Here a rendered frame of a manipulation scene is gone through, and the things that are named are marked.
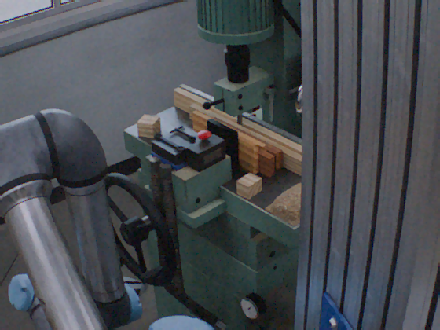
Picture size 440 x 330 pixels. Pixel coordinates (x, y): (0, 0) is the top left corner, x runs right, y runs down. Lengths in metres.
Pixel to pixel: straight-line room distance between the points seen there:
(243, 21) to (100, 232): 0.58
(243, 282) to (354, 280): 1.05
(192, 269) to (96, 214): 0.70
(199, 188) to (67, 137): 0.53
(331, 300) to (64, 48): 2.30
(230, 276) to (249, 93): 0.44
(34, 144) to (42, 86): 1.83
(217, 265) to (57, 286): 0.80
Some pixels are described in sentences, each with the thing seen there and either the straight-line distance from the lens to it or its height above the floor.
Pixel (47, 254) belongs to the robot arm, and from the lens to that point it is 1.12.
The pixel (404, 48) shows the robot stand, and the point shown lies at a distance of 0.57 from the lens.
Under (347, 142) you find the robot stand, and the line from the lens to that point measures 0.70.
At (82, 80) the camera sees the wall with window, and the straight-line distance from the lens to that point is 3.07.
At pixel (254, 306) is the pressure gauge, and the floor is 0.68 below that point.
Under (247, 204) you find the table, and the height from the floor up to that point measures 0.89.
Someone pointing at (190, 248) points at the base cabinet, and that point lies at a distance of 1.91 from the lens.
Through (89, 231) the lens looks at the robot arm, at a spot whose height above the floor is 1.07.
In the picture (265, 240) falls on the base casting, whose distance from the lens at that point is 1.69.
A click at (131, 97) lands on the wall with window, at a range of 3.22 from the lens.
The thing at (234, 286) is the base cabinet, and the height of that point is 0.62.
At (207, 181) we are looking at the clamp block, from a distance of 1.65.
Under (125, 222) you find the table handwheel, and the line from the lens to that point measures 1.70.
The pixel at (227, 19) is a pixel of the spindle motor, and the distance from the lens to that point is 1.61.
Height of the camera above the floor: 1.84
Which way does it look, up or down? 33 degrees down
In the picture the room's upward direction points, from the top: 3 degrees counter-clockwise
